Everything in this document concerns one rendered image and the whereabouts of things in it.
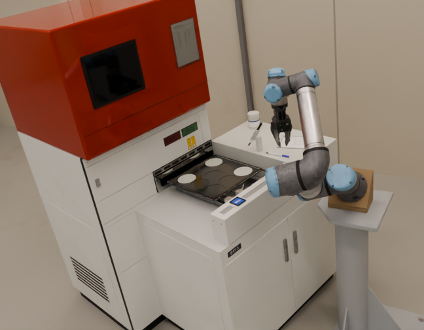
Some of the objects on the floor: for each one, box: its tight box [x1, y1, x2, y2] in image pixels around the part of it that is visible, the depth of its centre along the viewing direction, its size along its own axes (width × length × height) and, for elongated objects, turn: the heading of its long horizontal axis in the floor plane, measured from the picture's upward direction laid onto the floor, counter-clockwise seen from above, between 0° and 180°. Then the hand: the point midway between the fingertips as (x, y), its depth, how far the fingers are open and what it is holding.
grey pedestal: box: [317, 189, 424, 330], centre depth 245 cm, size 51×44×82 cm
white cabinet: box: [135, 163, 338, 330], centre depth 281 cm, size 64×96×82 cm, turn 151°
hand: (282, 143), depth 221 cm, fingers closed
